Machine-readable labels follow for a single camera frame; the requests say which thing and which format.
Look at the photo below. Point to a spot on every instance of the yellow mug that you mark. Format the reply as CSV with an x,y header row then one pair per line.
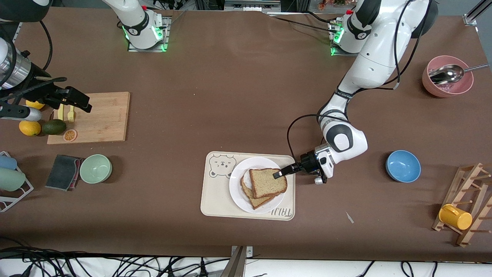
x,y
455,217

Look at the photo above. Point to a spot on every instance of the beige bear print tray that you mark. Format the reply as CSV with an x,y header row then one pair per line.
x,y
215,200

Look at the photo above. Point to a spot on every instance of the grey metal box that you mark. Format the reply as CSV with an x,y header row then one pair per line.
x,y
251,4

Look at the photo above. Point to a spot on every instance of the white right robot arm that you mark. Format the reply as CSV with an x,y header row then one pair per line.
x,y
138,23

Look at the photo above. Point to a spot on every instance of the light green bowl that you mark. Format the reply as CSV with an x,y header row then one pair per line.
x,y
95,169

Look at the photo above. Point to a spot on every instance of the green avocado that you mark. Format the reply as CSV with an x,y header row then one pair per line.
x,y
54,127

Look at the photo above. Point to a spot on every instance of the light blue cup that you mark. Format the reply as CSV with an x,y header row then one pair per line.
x,y
7,162

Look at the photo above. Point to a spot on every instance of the yellow plastic knife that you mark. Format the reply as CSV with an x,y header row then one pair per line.
x,y
60,114

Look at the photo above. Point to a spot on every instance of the dark grey folded cloth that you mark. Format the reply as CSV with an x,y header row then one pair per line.
x,y
61,172

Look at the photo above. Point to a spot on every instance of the blue bowl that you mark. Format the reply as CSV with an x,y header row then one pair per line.
x,y
403,166

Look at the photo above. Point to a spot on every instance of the aluminium frame post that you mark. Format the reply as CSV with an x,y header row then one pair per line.
x,y
471,17

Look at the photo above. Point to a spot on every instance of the metal table edge bracket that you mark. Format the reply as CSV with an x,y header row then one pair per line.
x,y
240,263

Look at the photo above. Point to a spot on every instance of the pale green cup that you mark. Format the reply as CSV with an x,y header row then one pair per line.
x,y
10,179

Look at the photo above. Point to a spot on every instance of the brown bread slice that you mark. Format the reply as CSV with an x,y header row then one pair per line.
x,y
257,202
267,182

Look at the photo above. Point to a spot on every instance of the orange artificial flowers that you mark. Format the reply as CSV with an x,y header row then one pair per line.
x,y
332,3

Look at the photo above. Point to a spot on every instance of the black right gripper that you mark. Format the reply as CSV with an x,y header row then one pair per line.
x,y
39,89

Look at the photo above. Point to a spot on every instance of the round white plate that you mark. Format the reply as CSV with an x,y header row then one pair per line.
x,y
238,192

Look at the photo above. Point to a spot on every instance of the wooden cutting board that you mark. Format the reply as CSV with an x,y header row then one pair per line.
x,y
103,123

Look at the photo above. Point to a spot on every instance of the metal spoon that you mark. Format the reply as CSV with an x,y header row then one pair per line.
x,y
446,74

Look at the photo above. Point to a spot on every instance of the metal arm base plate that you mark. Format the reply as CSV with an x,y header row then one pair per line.
x,y
166,30
333,52

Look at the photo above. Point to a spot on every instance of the yellow lemon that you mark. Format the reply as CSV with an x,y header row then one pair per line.
x,y
35,105
30,127

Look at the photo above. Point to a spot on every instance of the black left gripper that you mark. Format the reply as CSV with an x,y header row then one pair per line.
x,y
306,162

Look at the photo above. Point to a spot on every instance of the yellow plastic fork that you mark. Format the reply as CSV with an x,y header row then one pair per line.
x,y
71,116

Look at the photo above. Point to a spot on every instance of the wooden mug rack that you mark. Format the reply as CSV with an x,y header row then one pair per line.
x,y
472,181

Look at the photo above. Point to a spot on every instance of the pink bowl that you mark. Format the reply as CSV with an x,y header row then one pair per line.
x,y
430,86

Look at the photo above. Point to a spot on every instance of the small pale tape scrap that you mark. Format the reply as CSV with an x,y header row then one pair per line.
x,y
349,217

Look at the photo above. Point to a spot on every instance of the orange fruit slice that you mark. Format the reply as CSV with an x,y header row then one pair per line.
x,y
70,135

